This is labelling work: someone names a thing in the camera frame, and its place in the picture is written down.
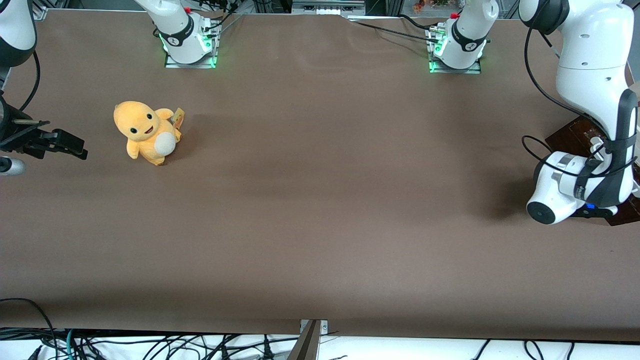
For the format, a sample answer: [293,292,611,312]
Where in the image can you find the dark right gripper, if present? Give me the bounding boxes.
[0,95,89,161]

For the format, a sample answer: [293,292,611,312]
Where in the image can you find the brown wooden drawer cabinet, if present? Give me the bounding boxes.
[544,116,640,227]

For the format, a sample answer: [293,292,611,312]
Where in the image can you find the orange plush toy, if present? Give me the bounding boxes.
[113,100,186,167]

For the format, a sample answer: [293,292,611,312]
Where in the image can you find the grey box behind table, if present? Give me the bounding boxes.
[291,0,367,16]

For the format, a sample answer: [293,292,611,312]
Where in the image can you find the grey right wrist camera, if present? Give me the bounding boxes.
[0,157,26,176]

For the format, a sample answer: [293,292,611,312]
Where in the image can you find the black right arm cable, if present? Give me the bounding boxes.
[18,50,41,112]

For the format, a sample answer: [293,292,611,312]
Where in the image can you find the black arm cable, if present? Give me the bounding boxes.
[521,25,638,180]
[18,50,41,112]

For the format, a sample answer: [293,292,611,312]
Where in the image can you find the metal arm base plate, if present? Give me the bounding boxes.
[427,27,483,75]
[164,20,221,69]

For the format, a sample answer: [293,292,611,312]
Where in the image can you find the black looped floor cable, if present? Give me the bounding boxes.
[0,298,58,360]

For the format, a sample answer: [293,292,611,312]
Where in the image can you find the metal table edge bracket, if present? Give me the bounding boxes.
[287,319,329,360]

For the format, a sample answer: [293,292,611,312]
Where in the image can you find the black cable on table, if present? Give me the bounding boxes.
[349,14,441,44]

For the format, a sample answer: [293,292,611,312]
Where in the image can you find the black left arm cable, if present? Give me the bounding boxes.
[521,25,638,180]

